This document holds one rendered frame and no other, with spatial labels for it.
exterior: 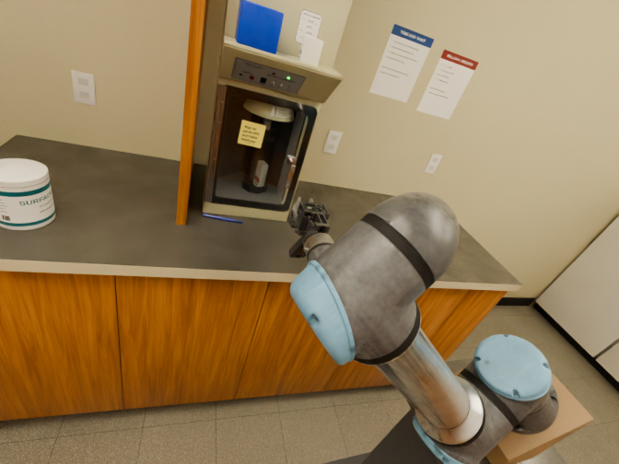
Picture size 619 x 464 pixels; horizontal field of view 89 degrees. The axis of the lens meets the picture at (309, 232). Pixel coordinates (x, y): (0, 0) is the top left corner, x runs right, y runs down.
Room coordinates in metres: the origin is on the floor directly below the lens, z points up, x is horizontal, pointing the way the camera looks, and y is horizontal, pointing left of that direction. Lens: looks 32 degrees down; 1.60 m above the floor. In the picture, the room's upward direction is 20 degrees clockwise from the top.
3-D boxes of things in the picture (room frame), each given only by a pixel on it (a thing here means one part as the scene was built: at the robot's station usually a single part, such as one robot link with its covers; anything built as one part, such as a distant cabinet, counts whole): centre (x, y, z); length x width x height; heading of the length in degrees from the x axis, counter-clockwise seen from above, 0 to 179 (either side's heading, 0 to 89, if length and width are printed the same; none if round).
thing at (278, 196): (0.99, 0.24, 1.19); 0.30 x 0.01 x 0.40; 114
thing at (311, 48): (0.97, 0.16, 1.54); 0.05 x 0.05 x 0.06; 16
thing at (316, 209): (0.70, 0.00, 1.17); 0.12 x 0.08 x 0.09; 25
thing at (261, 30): (0.91, 0.30, 1.55); 0.10 x 0.10 x 0.09; 25
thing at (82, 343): (1.13, 0.11, 0.45); 2.05 x 0.67 x 0.90; 115
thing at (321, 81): (0.94, 0.22, 1.46); 0.32 x 0.12 x 0.10; 115
